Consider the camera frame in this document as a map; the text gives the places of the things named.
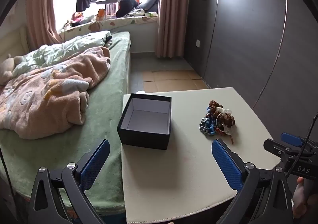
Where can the pink fleece blanket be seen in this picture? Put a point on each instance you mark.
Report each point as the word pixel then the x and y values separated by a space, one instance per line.
pixel 49 104

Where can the pile of mixed jewelry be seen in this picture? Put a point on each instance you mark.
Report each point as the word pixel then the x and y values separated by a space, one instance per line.
pixel 213 124

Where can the heap of colourful toys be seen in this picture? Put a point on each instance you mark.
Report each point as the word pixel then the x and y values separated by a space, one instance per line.
pixel 78 18

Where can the beige plush toy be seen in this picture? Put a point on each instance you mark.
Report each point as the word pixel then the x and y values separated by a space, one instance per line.
pixel 6 69

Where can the black cardboard box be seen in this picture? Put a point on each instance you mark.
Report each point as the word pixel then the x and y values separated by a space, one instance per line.
pixel 144 140

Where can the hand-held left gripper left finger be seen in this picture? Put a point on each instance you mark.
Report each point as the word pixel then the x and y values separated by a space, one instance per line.
pixel 95 164

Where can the pink curtain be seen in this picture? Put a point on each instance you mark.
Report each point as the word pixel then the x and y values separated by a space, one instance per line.
pixel 171 15
pixel 39 10

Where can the dark bag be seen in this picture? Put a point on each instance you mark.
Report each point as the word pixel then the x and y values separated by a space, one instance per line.
pixel 126 6

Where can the white wall socket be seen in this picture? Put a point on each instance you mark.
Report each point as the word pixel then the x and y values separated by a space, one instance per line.
pixel 198 43

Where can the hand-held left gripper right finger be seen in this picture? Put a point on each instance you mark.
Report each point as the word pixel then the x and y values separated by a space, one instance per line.
pixel 226 164

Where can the patterned window seat cushion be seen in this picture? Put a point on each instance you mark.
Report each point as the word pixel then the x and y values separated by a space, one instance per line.
pixel 111 25

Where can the person's right hand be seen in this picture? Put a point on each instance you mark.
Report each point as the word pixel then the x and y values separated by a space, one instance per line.
pixel 299 196

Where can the bed with green sheet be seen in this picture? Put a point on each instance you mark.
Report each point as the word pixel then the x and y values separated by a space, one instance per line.
pixel 106 104

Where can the grey pillow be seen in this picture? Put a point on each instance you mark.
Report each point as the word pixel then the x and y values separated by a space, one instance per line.
pixel 150 1

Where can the dark brown wardrobe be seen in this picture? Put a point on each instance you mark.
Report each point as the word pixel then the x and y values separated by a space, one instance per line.
pixel 248 40

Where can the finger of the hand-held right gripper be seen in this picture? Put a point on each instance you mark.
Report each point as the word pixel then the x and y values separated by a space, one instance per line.
pixel 290 139
pixel 273 148

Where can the orange box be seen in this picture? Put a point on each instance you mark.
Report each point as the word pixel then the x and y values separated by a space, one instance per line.
pixel 100 13

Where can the small white rack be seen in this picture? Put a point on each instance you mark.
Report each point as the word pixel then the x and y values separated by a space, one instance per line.
pixel 108 5

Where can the pale green floral quilt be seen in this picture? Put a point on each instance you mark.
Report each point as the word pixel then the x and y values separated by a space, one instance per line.
pixel 74 45

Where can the flat cardboard sheet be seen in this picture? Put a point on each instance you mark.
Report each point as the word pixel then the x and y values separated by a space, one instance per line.
pixel 171 81

